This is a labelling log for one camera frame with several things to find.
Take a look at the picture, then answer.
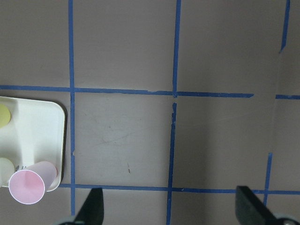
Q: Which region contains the white plastic cup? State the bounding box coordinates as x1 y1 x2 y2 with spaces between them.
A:
0 157 15 187

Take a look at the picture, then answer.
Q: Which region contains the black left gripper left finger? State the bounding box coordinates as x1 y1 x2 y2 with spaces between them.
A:
74 188 104 225

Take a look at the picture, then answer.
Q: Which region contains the cream rectangular tray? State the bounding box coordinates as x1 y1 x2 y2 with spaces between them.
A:
0 96 66 192

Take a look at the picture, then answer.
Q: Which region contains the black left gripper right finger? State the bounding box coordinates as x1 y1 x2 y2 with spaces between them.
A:
235 186 281 225

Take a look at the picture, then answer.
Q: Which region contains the pink plastic cup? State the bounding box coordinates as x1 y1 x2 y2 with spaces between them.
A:
8 161 57 205

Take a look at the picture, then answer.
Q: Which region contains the yellow plastic cup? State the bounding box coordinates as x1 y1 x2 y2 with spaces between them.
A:
0 104 11 128

